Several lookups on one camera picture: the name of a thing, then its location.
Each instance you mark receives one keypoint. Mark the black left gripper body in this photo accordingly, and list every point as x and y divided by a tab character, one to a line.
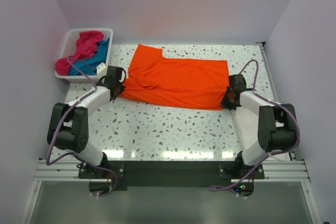
121	87

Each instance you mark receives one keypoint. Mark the aluminium frame rail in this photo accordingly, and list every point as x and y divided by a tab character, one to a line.
64	171

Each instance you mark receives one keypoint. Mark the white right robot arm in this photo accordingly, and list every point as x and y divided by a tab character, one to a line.
277	128

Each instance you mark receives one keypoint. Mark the blue t shirt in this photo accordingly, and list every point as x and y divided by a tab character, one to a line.
88	65

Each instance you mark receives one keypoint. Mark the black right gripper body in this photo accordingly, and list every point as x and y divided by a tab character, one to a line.
226	102

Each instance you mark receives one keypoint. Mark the pink t shirt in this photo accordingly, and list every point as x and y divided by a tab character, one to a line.
85	47

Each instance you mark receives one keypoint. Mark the orange t shirt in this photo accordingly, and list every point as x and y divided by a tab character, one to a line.
181	83

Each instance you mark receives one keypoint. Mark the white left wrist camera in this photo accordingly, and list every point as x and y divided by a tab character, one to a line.
101	69

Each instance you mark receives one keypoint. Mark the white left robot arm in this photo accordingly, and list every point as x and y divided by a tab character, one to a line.
68	132

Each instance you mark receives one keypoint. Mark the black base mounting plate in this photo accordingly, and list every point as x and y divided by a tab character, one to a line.
121	175

